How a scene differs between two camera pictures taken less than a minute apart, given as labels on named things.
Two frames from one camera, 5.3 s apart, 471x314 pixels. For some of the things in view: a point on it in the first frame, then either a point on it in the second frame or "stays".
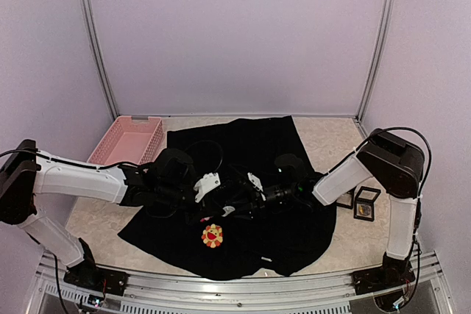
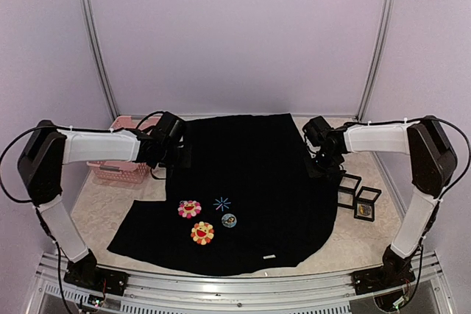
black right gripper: (252, 204) -> (316, 174)
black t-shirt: (265, 218) stays
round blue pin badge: (228, 209) -> (229, 220)
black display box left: (346, 199) stays
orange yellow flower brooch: (212, 235) -> (202, 233)
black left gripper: (208, 201) -> (186, 162)
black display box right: (364, 203) stays
